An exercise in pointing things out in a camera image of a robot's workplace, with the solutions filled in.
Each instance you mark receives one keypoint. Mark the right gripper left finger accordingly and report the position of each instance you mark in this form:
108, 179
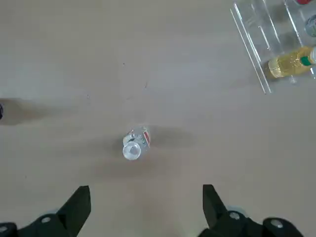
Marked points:
69, 217

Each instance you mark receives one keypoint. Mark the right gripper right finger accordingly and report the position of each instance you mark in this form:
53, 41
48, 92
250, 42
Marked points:
222, 222

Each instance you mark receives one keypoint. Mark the clear plastic drink bottle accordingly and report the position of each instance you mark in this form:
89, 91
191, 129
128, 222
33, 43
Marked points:
135, 145

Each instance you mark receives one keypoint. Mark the white-capped yellow drink bottle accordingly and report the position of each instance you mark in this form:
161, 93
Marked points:
286, 64

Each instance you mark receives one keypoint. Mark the clear acrylic bottle shelf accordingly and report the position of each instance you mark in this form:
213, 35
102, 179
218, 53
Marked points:
259, 24

